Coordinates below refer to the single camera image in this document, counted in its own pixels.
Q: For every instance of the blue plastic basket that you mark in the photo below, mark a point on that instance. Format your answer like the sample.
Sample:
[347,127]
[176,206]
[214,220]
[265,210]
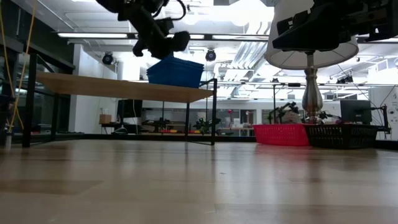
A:
[174,79]
[189,64]

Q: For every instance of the red plastic basket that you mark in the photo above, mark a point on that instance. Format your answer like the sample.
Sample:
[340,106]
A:
[280,135]

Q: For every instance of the black plastic basket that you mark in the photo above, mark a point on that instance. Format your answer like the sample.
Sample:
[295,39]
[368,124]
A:
[339,137]

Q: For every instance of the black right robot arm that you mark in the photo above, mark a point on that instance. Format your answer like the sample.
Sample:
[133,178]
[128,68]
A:
[326,28]

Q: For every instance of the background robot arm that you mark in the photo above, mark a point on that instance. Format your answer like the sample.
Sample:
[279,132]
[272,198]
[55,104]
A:
[284,112]
[205,126]

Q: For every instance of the wooden shelf with black legs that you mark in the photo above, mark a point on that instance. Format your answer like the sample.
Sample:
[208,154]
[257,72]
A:
[118,90]

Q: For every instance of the black ceiling spotlight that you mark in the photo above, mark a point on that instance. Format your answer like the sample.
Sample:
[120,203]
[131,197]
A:
[210,55]
[107,58]

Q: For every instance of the black monitor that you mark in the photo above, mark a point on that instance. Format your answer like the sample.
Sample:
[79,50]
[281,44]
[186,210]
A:
[356,111]
[130,108]

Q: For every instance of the long ceiling light fixture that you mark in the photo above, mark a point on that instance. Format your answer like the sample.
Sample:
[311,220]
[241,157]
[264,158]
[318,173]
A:
[93,35]

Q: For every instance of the cardboard box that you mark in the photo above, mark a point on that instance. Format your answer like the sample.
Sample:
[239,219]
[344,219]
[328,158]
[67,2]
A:
[105,119]

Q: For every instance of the white shade silver table lamp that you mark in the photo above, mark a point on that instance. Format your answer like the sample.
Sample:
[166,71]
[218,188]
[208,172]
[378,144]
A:
[311,93]

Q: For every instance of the small grey cylinder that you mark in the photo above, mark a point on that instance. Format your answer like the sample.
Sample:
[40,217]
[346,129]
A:
[8,140]

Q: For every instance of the black monitor stand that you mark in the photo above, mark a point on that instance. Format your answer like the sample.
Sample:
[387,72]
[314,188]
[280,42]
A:
[385,118]

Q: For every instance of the white board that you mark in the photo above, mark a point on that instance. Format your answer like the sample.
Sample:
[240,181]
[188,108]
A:
[393,121]

